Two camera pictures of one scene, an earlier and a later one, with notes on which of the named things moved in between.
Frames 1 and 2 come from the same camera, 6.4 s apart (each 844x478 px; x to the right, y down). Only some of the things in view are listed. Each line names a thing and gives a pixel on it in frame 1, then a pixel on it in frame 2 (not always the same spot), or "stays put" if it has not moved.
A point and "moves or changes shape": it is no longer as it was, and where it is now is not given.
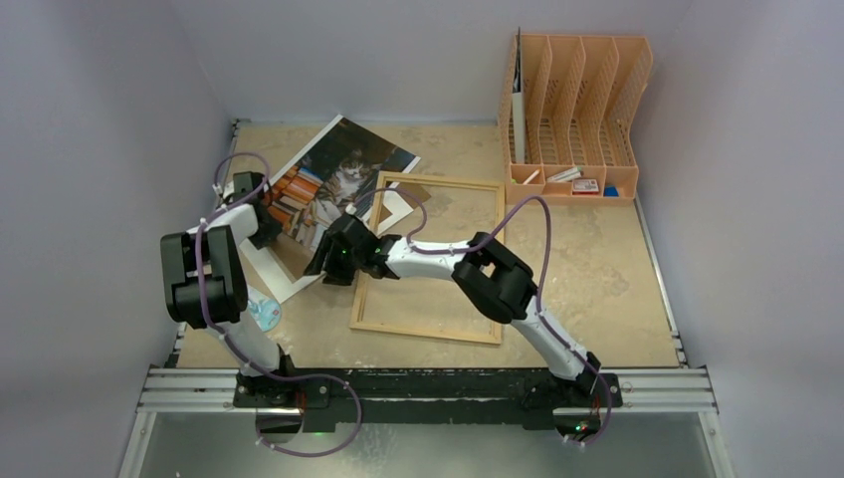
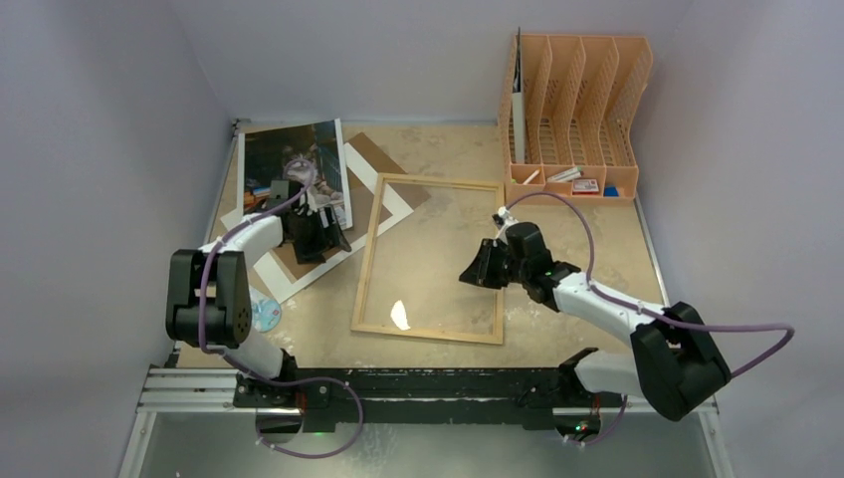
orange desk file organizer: [566, 116] stays put
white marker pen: [567, 175] stays put
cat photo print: [337, 174] moves or changes shape
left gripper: [275, 230] -> [324, 239]
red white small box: [585, 186] stays put
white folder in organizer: [519, 107] stays put
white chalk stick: [530, 177] stays put
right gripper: [335, 257] -> [493, 262]
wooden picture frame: [501, 208] stays put
